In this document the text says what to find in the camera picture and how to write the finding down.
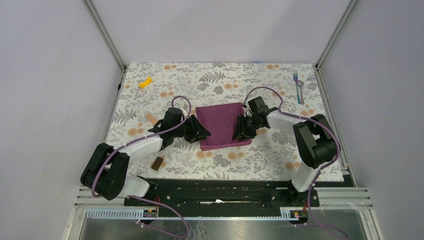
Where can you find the floral patterned table mat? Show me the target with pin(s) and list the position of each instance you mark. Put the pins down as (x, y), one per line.
(214, 92)

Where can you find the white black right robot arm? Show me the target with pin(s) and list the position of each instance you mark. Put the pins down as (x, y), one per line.
(316, 143)

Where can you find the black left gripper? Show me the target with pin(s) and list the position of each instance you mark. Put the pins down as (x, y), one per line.
(202, 132)

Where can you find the slotted grey cable duct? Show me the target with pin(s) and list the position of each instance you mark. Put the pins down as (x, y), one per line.
(152, 214)

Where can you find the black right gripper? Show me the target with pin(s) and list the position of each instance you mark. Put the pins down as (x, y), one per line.
(241, 131)

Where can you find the purple cloth napkin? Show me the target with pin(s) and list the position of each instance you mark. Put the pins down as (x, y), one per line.
(220, 120)

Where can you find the silver spoon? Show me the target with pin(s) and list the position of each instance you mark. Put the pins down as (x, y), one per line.
(300, 85)

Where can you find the iridescent fork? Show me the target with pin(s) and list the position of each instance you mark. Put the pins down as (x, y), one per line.
(295, 79)

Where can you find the brown rectangular block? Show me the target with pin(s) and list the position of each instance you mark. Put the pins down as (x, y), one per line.
(156, 165)

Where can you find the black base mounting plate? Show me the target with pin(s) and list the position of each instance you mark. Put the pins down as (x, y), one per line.
(228, 197)

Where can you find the yellow plastic block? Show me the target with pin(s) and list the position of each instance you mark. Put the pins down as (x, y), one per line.
(145, 83)

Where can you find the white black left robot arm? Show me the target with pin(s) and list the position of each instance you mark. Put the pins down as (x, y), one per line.
(106, 171)

